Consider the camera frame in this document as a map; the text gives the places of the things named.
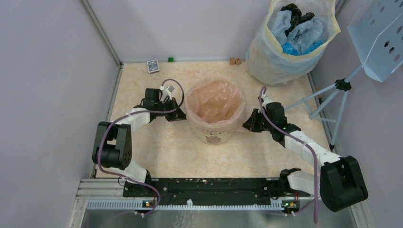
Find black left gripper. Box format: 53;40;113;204
154;97;188;122

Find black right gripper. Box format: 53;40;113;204
243;108;275;133

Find cream capybara trash bin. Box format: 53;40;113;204
185;80;247;145

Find pink plastic trash bag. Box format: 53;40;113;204
184;78;248;133

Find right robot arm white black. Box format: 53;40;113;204
242;102;369;212

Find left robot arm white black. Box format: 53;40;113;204
92;86;186;196

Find large translucent bag of bags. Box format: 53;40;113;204
246;0;340;86

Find small wooden blocks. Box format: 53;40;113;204
229;57;245;66

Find blue plastic bag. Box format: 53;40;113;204
282;40;324;56

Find light blue tripod stand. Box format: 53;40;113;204
285;64;363;151

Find black plastic bag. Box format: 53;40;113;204
281;3;315;36

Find perforated light blue panel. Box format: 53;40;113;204
347;0;403;82

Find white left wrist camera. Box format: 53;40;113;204
160;85;175;103

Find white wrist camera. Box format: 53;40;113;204
160;85;175;103
259;95;273;110

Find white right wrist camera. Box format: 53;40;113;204
259;95;273;110

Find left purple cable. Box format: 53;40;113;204
96;78;185;218

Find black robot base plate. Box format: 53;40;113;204
123;175;309;206

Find white toothed cable rail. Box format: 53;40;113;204
86;199;284;211

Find aluminium corner frame post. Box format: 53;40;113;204
80;0;122;67

